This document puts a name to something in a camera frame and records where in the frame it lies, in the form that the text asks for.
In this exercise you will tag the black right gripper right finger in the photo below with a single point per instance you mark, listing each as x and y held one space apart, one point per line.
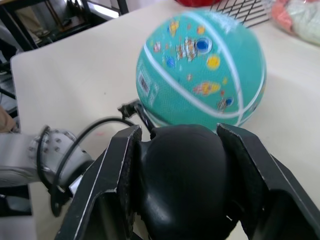
272 185

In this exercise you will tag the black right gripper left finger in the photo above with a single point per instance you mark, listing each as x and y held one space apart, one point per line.
100 180

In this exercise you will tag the clear bag of pastel items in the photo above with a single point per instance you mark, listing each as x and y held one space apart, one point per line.
297 17

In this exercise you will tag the red item in basket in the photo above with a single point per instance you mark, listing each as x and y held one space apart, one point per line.
197 3

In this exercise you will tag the teal cartoon print ball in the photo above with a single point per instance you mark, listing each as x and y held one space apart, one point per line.
200 72

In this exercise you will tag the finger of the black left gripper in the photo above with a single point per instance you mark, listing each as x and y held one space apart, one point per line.
146 120

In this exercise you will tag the black metal frame furniture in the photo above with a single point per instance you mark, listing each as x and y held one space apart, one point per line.
37 20

